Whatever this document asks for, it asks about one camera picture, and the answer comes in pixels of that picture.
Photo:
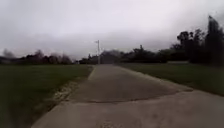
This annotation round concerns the pale lamp pole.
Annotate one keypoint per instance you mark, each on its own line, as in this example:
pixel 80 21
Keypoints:
pixel 98 53

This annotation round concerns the grey concrete path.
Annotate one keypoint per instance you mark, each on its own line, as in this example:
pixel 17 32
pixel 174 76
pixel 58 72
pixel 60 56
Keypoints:
pixel 120 83

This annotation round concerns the row of dark trees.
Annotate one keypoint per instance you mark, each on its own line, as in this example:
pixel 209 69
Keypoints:
pixel 186 50

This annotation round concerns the row of bare trees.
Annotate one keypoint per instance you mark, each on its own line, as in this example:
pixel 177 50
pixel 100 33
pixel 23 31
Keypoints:
pixel 36 58

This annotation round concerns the grass field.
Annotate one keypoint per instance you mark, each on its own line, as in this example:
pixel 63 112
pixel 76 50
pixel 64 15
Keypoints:
pixel 30 85
pixel 196 75

